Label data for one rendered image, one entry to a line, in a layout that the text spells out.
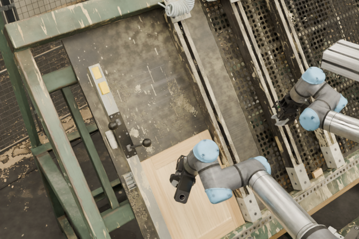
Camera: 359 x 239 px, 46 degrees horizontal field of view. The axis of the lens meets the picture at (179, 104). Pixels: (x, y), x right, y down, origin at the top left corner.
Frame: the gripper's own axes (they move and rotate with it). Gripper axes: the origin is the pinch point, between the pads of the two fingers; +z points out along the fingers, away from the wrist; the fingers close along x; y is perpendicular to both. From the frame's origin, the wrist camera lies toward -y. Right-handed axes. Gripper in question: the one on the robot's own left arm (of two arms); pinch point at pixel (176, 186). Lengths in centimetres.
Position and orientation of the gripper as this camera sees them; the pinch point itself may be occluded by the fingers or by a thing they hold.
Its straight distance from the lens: 161.7
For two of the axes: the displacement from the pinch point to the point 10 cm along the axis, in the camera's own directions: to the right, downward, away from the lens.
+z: -2.8, 4.5, 8.5
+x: -9.4, -3.2, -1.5
